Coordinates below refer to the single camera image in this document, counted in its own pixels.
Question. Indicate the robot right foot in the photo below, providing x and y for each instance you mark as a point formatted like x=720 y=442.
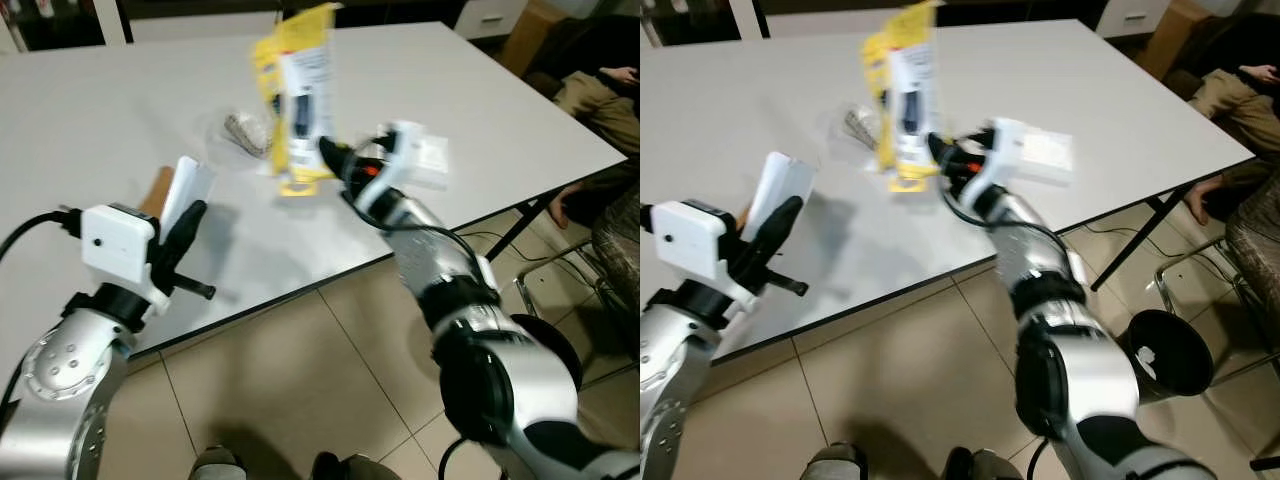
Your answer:
x=985 y=466
x=355 y=468

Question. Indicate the clear plastic bag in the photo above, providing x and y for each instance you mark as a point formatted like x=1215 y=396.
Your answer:
x=862 y=125
x=245 y=130

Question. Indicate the brown wooden panel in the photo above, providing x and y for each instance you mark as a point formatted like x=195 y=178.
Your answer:
x=1175 y=45
x=535 y=40

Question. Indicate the chair with brown checked cover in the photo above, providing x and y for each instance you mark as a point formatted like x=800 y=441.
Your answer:
x=620 y=250
x=1260 y=240

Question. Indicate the person in khaki trousers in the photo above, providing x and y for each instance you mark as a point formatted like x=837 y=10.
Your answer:
x=1230 y=100
x=600 y=105

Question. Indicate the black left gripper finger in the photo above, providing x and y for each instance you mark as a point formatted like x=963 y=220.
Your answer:
x=788 y=285
x=778 y=232
x=195 y=287
x=188 y=235

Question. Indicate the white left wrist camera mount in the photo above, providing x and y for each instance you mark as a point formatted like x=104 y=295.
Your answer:
x=690 y=240
x=115 y=240

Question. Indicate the black round rubbish bin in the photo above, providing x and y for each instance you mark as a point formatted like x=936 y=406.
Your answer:
x=560 y=350
x=1180 y=350

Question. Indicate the yellow and white package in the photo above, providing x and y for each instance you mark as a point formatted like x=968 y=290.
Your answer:
x=300 y=100
x=910 y=90

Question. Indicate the white box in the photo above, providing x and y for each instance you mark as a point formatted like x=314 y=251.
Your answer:
x=780 y=180
x=190 y=185

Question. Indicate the white table with black legs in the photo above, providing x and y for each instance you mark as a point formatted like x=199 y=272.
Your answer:
x=720 y=100
x=100 y=100

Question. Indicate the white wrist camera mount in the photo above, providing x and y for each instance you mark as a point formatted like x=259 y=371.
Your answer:
x=1030 y=150
x=420 y=155
x=690 y=240
x=115 y=240

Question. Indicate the white drawer cabinet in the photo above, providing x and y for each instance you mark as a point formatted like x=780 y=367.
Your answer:
x=1130 y=15
x=490 y=18

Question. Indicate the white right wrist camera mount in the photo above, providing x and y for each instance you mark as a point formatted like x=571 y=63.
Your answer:
x=1030 y=150
x=420 y=155

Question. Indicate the brown cardboard piece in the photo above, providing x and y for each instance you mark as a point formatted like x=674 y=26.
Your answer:
x=158 y=195

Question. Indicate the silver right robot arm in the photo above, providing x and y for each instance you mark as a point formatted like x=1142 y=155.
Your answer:
x=1080 y=380
x=500 y=390

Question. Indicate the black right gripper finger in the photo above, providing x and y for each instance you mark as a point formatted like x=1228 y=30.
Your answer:
x=946 y=156
x=338 y=160

